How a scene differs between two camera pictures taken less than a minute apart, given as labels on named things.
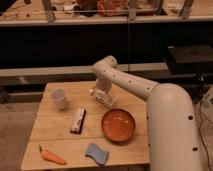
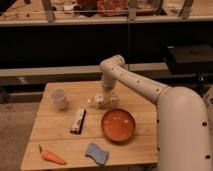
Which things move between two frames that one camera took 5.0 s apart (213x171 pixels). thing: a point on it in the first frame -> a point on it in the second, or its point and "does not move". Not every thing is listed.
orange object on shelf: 107,8 does not move
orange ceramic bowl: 118,125 does not move
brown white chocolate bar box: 77,121 does not move
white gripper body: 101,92 -> 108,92
